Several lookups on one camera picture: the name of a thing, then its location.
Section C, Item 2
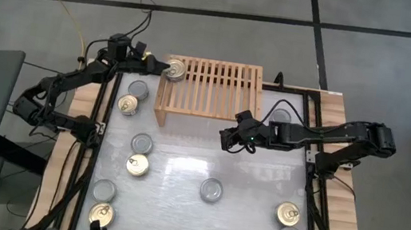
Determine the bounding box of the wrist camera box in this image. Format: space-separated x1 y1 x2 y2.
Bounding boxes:
132 40 148 59
233 108 255 127

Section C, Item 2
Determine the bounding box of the yellow cable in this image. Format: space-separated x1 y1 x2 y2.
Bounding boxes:
18 0 93 62

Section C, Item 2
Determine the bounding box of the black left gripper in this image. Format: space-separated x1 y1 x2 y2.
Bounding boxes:
117 53 172 79

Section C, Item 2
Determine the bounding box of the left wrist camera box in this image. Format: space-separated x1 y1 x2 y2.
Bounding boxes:
132 40 148 59

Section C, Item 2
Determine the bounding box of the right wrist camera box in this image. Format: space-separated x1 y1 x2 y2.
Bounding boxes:
233 108 255 127

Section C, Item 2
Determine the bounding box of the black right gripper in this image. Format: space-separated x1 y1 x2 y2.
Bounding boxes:
216 115 275 159

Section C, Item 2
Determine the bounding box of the salmon can blue red label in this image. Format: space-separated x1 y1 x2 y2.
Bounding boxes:
162 57 189 85
115 93 141 118
87 200 117 230
273 200 303 229
124 152 152 179

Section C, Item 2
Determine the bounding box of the black metal table frame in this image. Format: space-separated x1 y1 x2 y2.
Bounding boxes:
52 54 381 230

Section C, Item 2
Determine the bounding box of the black right camera cable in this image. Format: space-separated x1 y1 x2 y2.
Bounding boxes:
259 96 313 130

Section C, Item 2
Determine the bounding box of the wooden slatted shelf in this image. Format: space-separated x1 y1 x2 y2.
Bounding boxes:
151 52 269 141

